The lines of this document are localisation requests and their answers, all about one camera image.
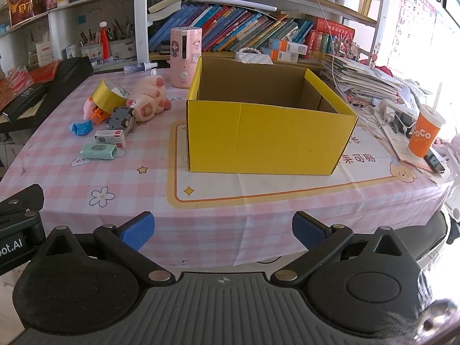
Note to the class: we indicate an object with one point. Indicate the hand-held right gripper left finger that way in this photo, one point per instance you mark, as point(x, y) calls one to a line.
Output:
point(138, 230)

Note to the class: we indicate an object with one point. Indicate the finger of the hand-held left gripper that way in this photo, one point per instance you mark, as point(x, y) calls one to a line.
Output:
point(21, 203)

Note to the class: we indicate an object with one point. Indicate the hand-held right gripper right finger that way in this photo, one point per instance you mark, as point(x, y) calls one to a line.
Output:
point(308, 231)

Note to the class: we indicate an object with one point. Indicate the yellow cardboard box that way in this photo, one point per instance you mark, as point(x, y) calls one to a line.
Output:
point(266, 140)

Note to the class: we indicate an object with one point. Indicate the pink plush pig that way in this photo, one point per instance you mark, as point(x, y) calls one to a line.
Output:
point(149, 97)

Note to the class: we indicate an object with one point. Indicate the pink checkered tablecloth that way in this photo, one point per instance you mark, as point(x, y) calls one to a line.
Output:
point(125, 194)

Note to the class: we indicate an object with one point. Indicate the mint green eraser case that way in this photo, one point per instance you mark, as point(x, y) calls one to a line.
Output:
point(99, 151)

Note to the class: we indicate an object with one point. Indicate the blue crumpled toy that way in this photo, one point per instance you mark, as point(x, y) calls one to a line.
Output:
point(81, 128)

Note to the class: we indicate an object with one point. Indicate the flat black box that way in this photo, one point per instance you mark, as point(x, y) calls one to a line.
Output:
point(25, 100)

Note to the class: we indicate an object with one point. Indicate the grey toy car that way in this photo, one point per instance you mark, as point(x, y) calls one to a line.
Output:
point(120, 118)

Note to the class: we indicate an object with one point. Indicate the small pink toy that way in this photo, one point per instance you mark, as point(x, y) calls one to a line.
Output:
point(88, 109)

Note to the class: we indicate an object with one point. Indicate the orange plastic toy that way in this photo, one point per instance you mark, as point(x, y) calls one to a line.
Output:
point(99, 115)

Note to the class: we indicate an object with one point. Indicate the red printed packets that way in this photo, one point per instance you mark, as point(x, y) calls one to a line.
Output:
point(25, 79)

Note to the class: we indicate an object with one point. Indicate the printed paper booklet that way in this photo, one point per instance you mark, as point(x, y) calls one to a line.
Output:
point(399, 143)

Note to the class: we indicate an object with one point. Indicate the black stool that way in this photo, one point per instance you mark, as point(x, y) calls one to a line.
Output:
point(436, 233)

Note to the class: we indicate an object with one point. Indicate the gold tape roll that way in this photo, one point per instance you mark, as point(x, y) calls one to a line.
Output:
point(104, 97)

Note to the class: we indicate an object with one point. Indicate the large black case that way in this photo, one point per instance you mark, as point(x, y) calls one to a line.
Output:
point(68, 75)

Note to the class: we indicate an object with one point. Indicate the black phone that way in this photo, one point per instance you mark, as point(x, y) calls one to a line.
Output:
point(434, 161)

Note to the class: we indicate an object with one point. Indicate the white card box red label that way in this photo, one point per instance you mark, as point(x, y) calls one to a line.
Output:
point(45, 54)

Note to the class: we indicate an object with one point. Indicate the orange paper cup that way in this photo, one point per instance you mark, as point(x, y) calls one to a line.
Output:
point(424, 134)

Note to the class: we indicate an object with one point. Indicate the white power strip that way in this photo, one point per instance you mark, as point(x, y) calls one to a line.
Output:
point(397, 106)

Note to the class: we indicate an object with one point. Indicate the stack of papers and notebooks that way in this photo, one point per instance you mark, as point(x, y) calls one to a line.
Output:
point(363, 79)

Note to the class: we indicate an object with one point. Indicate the small spray bottle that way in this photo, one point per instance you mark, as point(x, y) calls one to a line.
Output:
point(138, 67)

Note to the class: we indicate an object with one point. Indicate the pink humidifier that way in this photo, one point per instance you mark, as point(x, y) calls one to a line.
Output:
point(183, 64)

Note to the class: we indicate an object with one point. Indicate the red tassel ornament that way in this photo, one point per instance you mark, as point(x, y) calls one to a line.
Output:
point(105, 43)

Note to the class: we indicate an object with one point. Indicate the white quilted handbag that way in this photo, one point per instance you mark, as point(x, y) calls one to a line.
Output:
point(253, 58)

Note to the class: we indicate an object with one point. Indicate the orange and blue small boxes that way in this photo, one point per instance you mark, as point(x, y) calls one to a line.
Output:
point(287, 48)

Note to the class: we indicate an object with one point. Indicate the desk pen holder with pens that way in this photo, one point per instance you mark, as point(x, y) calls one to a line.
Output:
point(120, 46)

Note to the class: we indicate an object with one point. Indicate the white drinking straw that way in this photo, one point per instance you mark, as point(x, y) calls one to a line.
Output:
point(437, 95)

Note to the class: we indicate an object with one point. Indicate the white bookshelf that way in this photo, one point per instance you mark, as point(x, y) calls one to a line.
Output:
point(142, 14)

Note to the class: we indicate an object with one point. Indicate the row of colourful books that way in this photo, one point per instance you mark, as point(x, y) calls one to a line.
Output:
point(233, 28)

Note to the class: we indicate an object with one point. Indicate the alphabet wall poster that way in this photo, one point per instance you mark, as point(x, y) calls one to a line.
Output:
point(413, 18)

